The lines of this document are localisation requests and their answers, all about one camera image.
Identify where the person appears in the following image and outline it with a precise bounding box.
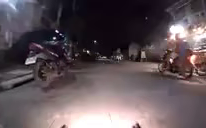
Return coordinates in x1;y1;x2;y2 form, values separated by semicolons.
174;32;191;76

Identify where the pale building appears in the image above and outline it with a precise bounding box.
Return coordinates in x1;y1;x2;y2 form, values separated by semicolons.
0;0;45;64
128;41;149;62

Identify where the red and dark motorcycle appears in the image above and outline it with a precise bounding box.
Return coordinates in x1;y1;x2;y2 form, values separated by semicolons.
24;35;75;83

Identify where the grey asphalt road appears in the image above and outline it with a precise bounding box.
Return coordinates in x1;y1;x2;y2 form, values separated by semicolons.
0;59;206;128

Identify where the brightly lit street stall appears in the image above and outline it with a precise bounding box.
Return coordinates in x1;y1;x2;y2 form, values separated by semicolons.
165;0;206;74

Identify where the grey concrete kerb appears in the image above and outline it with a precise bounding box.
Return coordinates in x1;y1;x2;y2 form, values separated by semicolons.
0;66;35;94

